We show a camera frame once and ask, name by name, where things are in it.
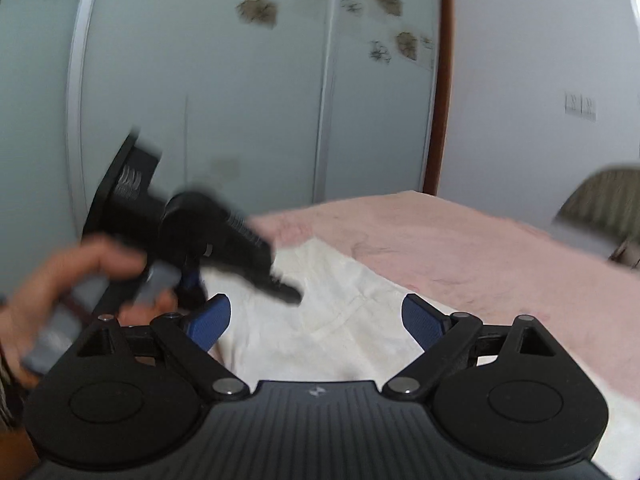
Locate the person's left hand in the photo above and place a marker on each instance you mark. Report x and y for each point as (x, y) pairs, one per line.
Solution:
(50, 275)

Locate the olive padded headboard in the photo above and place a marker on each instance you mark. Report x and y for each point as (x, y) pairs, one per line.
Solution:
(610, 200)

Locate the person's left forearm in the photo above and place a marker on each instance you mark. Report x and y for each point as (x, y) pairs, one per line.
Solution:
(17, 455)

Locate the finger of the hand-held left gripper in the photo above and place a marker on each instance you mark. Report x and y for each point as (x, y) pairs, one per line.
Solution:
(282, 290)
(192, 285)

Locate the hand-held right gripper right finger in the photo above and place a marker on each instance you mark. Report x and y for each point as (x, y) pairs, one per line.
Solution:
(420, 320)

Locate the floral glass wardrobe doors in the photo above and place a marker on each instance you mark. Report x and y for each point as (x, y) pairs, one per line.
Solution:
(225, 85)

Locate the brown wooden trim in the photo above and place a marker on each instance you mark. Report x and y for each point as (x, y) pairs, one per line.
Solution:
(439, 85)

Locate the white pants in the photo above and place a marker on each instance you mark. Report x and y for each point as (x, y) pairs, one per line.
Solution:
(325, 320)

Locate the pink blanket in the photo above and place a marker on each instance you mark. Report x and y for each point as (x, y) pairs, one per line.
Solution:
(475, 260)

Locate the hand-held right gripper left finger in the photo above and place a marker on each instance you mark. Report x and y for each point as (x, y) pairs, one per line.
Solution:
(212, 320)

